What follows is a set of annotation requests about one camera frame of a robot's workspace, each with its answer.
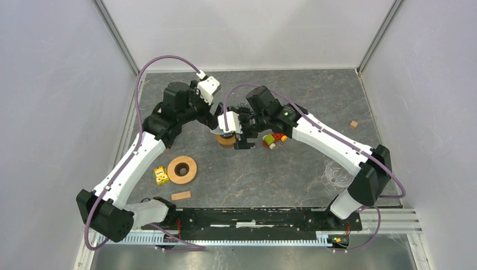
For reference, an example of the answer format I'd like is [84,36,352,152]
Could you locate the clear glass coffee dripper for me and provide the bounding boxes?
[322,160,354,192]

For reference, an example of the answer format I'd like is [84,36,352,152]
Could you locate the white paper coffee filter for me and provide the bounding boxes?
[210,126,225,136]

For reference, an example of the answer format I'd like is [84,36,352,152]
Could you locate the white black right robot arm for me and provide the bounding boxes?
[219,85,393,230]

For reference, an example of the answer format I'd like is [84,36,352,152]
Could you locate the small wooden rectangular block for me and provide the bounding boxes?
[171,191,192,201]

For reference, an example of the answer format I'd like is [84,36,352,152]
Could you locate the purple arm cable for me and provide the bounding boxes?
[223,83,406,254]
[83,55,208,252]

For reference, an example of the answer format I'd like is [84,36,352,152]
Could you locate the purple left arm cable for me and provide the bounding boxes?
[83,55,208,252]

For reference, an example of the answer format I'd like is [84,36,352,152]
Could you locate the red toy brick car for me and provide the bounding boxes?
[262,133,288,150]

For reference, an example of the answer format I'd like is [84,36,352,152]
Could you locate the small wooden cube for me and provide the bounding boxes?
[349,121,358,129]

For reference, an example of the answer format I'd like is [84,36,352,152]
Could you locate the yellow green toy cube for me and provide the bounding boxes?
[154,166,170,186]

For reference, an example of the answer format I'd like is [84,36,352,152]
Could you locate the wooden ring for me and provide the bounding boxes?
[166,155,198,185]

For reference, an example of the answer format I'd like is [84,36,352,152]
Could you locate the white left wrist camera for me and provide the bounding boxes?
[196,70,221,105]

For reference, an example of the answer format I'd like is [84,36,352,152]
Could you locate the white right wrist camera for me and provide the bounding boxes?
[218,111,242,134]

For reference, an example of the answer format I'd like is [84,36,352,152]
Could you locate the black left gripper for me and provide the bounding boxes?
[178,80,224,130]

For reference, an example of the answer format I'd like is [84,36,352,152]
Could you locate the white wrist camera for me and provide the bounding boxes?
[196,70,221,105]
[218,111,242,134]

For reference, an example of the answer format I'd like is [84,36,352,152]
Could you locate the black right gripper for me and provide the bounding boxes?
[228,106,269,150]

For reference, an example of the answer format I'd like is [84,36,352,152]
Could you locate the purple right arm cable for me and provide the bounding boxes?
[223,83,406,254]

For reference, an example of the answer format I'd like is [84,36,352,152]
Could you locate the wooden ring dripper stand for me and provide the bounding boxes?
[214,134,236,149]

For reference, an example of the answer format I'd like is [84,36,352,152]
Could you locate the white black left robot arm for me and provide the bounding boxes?
[76,77,221,242]

